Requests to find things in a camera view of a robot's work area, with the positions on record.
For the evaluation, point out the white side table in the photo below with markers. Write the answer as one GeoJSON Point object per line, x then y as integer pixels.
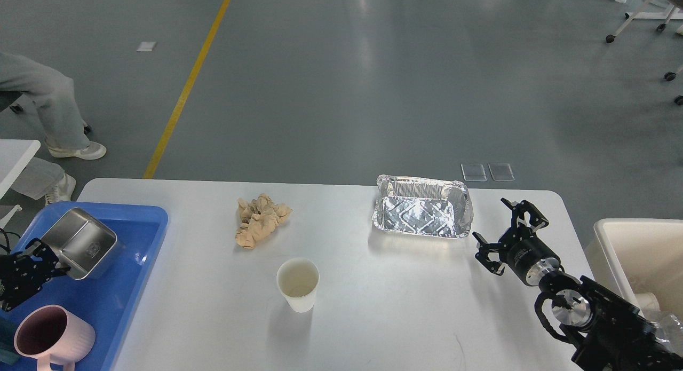
{"type": "Point", "coordinates": [15, 155]}

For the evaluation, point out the black caster wheel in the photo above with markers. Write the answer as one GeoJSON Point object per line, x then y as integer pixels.
{"type": "Point", "coordinates": [670, 76]}

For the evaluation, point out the teal sponge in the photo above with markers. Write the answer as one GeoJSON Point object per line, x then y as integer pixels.
{"type": "Point", "coordinates": [8, 354]}

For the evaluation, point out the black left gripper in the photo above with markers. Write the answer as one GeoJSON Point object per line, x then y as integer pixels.
{"type": "Point", "coordinates": [34, 266]}

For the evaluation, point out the left clear floor plate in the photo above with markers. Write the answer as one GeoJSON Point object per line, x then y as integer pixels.
{"type": "Point", "coordinates": [474, 172]}

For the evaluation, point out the white paper cup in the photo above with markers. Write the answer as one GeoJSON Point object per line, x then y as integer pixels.
{"type": "Point", "coordinates": [297, 280]}

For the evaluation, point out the aluminium foil container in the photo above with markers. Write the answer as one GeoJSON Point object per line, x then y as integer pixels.
{"type": "Point", "coordinates": [423, 206]}

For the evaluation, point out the right clear floor plate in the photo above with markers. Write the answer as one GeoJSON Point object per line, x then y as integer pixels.
{"type": "Point", "coordinates": [501, 171]}

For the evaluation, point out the blue plastic tray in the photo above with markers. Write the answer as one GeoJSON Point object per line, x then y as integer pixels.
{"type": "Point", "coordinates": [108, 302]}

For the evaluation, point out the beige plastic bin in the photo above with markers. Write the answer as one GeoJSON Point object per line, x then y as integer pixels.
{"type": "Point", "coordinates": [640, 260]}

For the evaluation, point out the white wheeled furniture frame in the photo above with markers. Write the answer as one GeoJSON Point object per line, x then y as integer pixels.
{"type": "Point", "coordinates": [671, 11]}

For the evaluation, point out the small stainless steel tray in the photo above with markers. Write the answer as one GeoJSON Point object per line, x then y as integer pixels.
{"type": "Point", "coordinates": [83, 243]}

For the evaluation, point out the person in black top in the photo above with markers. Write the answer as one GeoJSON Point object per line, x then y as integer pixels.
{"type": "Point", "coordinates": [53, 95]}

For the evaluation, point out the pink mug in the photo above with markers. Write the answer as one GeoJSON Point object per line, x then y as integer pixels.
{"type": "Point", "coordinates": [54, 336]}

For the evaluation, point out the clear floor plate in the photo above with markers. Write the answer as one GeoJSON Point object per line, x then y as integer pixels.
{"type": "Point", "coordinates": [501, 171]}
{"type": "Point", "coordinates": [474, 172]}

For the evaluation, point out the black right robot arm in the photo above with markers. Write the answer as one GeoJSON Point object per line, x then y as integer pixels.
{"type": "Point", "coordinates": [607, 331]}

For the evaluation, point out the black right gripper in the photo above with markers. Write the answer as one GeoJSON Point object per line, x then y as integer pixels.
{"type": "Point", "coordinates": [528, 257]}

